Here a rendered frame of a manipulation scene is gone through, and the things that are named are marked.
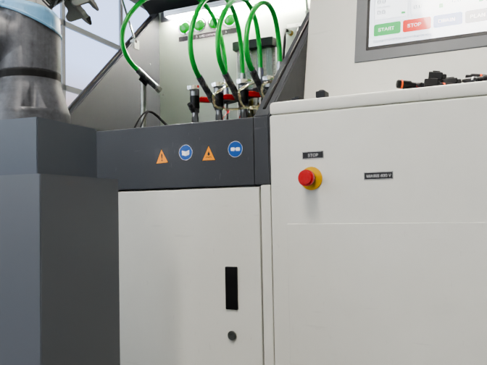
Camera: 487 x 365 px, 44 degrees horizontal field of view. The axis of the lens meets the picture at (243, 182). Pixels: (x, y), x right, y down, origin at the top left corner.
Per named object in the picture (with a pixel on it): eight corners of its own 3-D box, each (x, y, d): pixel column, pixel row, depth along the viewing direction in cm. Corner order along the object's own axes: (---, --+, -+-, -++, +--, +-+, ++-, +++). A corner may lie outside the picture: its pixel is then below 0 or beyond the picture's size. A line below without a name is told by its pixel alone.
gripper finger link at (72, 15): (75, 35, 175) (54, 7, 172) (89, 24, 178) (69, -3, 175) (80, 32, 173) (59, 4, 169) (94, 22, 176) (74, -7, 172)
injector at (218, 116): (209, 158, 173) (208, 85, 174) (217, 159, 177) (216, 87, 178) (218, 158, 172) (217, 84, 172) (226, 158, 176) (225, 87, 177)
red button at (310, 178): (293, 190, 133) (293, 166, 133) (300, 190, 136) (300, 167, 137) (317, 189, 131) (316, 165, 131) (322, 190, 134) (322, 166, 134)
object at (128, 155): (51, 193, 169) (51, 135, 169) (62, 193, 173) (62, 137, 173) (254, 185, 141) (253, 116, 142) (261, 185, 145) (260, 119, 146)
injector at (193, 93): (185, 160, 176) (184, 87, 177) (193, 161, 181) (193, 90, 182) (193, 159, 175) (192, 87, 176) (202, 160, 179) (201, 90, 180)
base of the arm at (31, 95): (35, 118, 106) (35, 61, 107) (-33, 124, 111) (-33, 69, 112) (86, 128, 120) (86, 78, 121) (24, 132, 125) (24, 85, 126)
